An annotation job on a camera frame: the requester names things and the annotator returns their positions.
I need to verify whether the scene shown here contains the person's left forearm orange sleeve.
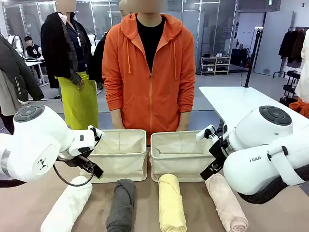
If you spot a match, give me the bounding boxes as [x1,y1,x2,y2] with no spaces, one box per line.
[177,72,196,114]

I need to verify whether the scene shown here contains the white background desk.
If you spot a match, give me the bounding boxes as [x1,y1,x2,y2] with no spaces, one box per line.
[24,57,50,87]

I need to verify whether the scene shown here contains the person in orange hoodie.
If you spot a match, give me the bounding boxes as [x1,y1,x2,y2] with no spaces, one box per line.
[101,0,196,145]

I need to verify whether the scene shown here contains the white towel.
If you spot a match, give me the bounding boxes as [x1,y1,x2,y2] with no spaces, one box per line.
[40,175,93,232]

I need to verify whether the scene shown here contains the person's right forearm orange sleeve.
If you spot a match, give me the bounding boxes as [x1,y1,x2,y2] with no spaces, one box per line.
[102,72,124,112]

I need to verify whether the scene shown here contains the seated person in varsity jacket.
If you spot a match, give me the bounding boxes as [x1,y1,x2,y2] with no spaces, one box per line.
[24,36,44,60]

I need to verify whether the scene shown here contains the white table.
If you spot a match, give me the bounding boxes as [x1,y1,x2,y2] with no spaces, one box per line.
[198,86,309,141]

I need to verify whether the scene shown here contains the wooden shoe rack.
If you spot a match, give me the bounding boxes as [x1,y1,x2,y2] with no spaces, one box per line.
[200,56,231,75]

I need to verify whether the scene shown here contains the black storage crates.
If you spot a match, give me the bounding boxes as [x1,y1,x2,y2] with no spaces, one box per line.
[230,47,251,68]

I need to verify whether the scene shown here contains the person in yellow skirt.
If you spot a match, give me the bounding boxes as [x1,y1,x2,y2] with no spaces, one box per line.
[40,0,99,131]

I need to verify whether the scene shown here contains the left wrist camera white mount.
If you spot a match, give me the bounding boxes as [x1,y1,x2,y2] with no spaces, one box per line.
[88,125,106,145]

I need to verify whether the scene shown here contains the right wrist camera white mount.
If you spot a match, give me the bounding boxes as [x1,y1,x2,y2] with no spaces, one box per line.
[196,124,218,145]

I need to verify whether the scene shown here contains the white cable strap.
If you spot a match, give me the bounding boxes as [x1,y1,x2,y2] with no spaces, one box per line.
[267,144,305,186]

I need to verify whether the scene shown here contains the beige hanging garment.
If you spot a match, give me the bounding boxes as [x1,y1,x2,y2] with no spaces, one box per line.
[0,70,22,116]

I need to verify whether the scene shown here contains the black right arm cable sleeve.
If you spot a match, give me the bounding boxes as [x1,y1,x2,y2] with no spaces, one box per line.
[238,166,309,205]

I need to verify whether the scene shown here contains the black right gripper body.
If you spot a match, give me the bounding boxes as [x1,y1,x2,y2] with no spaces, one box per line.
[209,137,232,168]

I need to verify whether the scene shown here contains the person's right hand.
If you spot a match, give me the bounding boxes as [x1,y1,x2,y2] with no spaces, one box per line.
[110,110,126,130]

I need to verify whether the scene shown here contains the person in white top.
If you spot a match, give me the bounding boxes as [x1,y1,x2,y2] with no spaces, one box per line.
[289,31,309,121]

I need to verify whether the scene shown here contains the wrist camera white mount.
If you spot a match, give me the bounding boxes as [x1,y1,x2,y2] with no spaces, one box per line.
[196,124,218,145]
[88,125,106,145]

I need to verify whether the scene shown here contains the clothes rack with dark coats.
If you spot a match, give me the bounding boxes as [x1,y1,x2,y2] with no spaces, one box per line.
[278,26,309,70]

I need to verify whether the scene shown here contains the person's left hand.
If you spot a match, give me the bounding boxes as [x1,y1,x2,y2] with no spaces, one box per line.
[178,112,192,132]

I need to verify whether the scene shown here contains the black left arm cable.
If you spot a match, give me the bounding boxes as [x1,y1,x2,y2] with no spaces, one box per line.
[53,158,95,187]

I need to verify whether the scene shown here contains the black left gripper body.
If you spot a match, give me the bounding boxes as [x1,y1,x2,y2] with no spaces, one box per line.
[72,154,101,174]

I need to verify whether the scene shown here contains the bald person in black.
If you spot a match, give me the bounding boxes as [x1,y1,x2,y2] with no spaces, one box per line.
[93,0,128,84]

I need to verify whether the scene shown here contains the yellow towel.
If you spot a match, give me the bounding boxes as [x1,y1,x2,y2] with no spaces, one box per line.
[158,174,188,232]

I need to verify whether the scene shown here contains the black utility cart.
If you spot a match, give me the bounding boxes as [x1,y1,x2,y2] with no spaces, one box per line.
[280,70,301,106]

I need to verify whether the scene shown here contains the dark hanging coat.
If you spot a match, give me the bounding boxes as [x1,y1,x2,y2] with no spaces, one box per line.
[0,33,45,102]

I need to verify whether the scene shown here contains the black pole stand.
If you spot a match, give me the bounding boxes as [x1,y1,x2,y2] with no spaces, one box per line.
[244,27,264,88]

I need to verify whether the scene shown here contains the beige fabric basket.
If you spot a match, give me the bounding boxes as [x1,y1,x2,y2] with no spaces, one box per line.
[149,130,221,182]
[83,129,148,183]

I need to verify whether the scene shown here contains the pink towel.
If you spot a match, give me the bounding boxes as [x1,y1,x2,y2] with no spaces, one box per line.
[205,173,249,232]

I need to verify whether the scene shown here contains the dark grey towel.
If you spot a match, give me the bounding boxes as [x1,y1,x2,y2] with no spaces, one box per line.
[105,178,137,232]

